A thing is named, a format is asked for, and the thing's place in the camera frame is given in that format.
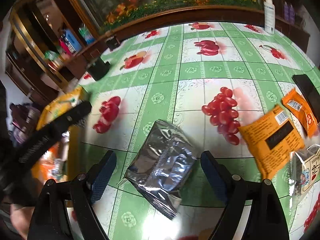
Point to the yellow tray box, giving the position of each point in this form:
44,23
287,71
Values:
54,163

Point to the white spray bottle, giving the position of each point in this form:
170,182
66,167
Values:
270,16

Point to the silver foil snack bag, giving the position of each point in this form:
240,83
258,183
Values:
161,167

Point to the clear bag printed snack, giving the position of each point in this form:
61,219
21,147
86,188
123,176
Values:
304,169

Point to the left hand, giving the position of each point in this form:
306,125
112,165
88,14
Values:
20,218

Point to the green snack bag on shelf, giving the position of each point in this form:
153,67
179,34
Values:
85,33

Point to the black phone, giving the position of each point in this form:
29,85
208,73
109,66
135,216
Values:
309,92

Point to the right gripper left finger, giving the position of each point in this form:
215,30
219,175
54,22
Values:
50,218

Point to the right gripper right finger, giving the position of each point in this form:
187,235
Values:
266,219

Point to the small black jar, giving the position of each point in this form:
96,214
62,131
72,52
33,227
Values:
112,42

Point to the blue thermos jug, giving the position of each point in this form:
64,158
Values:
72,43

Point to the green fruit pattern tablecloth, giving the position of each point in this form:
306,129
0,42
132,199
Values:
170,74

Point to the purple bottles on shelf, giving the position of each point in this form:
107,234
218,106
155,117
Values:
289,13

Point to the flower display glass cabinet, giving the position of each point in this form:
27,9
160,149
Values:
162,0

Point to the small orange snack packet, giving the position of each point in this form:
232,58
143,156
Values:
299,107

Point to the large orange snack packet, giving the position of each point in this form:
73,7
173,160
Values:
270,140

